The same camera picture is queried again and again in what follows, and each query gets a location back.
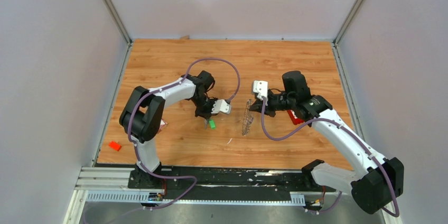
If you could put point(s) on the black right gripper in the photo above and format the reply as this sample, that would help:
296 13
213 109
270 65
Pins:
268 110

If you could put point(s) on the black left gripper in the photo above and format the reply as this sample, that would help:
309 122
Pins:
207 114

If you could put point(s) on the green key tag with key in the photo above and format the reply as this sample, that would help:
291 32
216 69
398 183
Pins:
209 123

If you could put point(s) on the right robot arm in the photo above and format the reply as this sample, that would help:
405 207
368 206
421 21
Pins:
375 181

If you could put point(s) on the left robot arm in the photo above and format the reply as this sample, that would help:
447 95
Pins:
143 113

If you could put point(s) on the red playing card box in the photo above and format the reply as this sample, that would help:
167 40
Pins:
163 124

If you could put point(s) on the red block at table edge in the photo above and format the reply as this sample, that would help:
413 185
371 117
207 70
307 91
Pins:
115 146

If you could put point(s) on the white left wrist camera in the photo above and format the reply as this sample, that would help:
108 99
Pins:
221 106

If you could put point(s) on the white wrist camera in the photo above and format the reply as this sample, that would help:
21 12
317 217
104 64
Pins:
221 106
260 89

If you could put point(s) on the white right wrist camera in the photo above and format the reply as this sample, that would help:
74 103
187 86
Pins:
260 89

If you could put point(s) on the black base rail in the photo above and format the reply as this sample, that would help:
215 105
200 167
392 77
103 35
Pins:
178 178

